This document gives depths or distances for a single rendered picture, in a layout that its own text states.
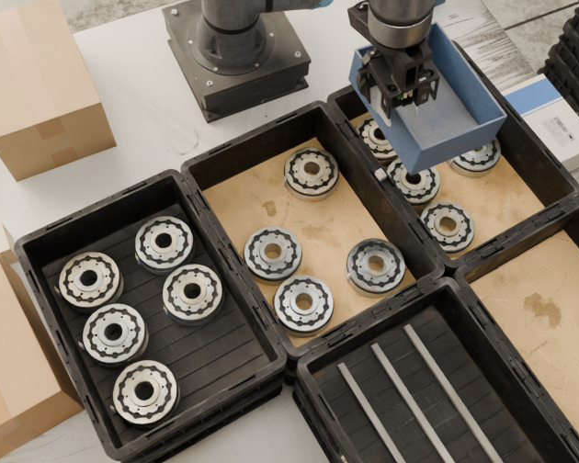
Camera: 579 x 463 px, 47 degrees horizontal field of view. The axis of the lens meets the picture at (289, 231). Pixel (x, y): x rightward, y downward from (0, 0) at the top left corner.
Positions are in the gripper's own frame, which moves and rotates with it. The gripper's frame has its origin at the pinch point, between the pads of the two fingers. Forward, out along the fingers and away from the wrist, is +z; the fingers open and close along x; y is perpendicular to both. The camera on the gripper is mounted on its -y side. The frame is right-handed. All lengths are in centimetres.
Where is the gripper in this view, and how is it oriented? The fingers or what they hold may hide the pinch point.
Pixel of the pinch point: (385, 104)
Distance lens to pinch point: 102.6
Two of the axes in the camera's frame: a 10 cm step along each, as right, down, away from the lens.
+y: 3.8, 8.4, -3.8
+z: 1.0, 3.8, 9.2
